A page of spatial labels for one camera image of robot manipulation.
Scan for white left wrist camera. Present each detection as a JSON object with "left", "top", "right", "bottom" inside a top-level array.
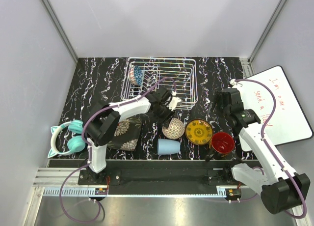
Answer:
[{"left": 168, "top": 91, "right": 182, "bottom": 111}]

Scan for blue patterned bowl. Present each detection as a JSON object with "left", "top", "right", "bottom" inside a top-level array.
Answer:
[{"left": 128, "top": 65, "right": 144, "bottom": 86}]

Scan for yellow patterned plate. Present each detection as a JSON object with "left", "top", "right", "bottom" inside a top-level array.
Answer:
[{"left": 185, "top": 119, "right": 213, "bottom": 145}]

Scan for white wire dish rack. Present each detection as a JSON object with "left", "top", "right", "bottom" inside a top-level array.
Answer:
[{"left": 121, "top": 57, "right": 198, "bottom": 110}]

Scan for black floral square plate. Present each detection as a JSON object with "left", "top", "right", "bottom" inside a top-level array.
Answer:
[{"left": 107, "top": 117, "right": 142, "bottom": 151}]

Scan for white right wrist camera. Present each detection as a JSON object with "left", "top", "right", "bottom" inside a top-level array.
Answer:
[{"left": 230, "top": 79, "right": 237, "bottom": 87}]

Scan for white dry-erase board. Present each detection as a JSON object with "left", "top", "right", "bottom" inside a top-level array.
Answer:
[{"left": 235, "top": 66, "right": 314, "bottom": 145}]

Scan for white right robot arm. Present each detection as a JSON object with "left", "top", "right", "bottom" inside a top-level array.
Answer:
[{"left": 212, "top": 88, "right": 311, "bottom": 219}]

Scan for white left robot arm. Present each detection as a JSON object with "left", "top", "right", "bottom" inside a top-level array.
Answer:
[{"left": 81, "top": 86, "right": 182, "bottom": 185}]

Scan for teal cat-ear headphones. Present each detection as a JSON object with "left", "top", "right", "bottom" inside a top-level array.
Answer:
[{"left": 48, "top": 120, "right": 86, "bottom": 158}]

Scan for light blue plastic cup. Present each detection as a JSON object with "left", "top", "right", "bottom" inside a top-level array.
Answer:
[{"left": 157, "top": 139, "right": 181, "bottom": 155}]

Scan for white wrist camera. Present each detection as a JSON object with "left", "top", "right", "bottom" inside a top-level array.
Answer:
[
  {"left": 168, "top": 91, "right": 182, "bottom": 111},
  {"left": 230, "top": 79, "right": 237, "bottom": 87}
]

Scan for black marble pattern mat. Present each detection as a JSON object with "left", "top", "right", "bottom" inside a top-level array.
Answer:
[{"left": 56, "top": 57, "right": 255, "bottom": 163}]

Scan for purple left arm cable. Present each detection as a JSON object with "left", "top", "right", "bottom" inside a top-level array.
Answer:
[{"left": 58, "top": 77, "right": 176, "bottom": 224}]

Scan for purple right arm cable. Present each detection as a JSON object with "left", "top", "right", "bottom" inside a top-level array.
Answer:
[{"left": 208, "top": 79, "right": 308, "bottom": 219}]

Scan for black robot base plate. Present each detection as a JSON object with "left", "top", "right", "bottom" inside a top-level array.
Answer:
[{"left": 46, "top": 158, "right": 253, "bottom": 196}]

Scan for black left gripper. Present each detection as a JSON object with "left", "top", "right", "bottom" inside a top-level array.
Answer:
[{"left": 154, "top": 103, "right": 176, "bottom": 129}]

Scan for beige patterned bowl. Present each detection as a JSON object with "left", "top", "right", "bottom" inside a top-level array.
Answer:
[{"left": 162, "top": 118, "right": 184, "bottom": 140}]

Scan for red and black mug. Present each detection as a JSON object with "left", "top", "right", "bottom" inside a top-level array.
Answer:
[{"left": 205, "top": 132, "right": 235, "bottom": 162}]

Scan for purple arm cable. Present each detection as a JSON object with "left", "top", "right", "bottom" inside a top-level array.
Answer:
[
  {"left": 208, "top": 79, "right": 308, "bottom": 219},
  {"left": 58, "top": 77, "right": 176, "bottom": 224}
]

